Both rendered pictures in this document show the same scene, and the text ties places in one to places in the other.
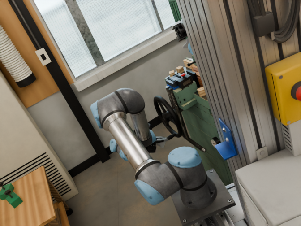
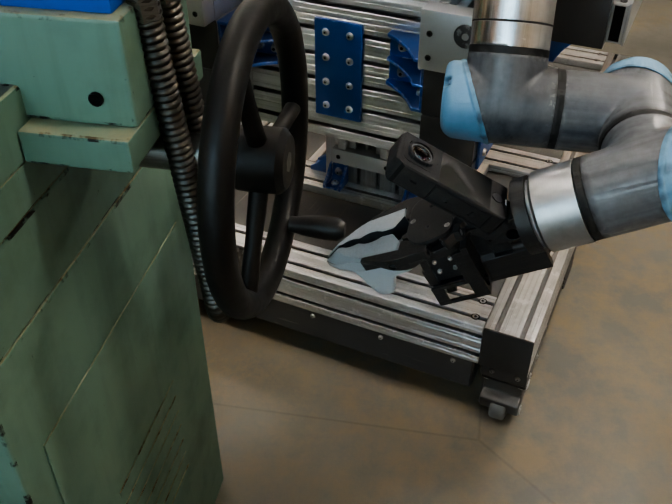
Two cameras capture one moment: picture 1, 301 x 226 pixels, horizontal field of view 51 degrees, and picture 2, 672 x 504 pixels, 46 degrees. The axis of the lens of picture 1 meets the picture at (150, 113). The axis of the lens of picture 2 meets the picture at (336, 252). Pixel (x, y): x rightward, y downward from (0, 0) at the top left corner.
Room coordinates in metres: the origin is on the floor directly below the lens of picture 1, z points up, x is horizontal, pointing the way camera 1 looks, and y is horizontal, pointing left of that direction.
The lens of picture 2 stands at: (2.17, 0.24, 1.18)
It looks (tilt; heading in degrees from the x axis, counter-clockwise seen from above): 38 degrees down; 205
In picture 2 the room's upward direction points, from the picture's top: straight up
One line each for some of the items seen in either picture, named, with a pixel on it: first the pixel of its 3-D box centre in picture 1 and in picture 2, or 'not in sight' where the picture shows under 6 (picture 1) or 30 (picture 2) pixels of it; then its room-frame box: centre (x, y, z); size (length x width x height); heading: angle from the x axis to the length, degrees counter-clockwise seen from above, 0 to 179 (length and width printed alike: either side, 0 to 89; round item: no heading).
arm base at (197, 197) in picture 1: (195, 186); not in sight; (0.96, -0.05, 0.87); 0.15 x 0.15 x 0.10
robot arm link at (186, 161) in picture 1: (185, 166); not in sight; (0.96, -0.04, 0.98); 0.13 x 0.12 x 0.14; 104
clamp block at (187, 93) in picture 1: (182, 90); (85, 34); (1.69, -0.23, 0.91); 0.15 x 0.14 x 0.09; 15
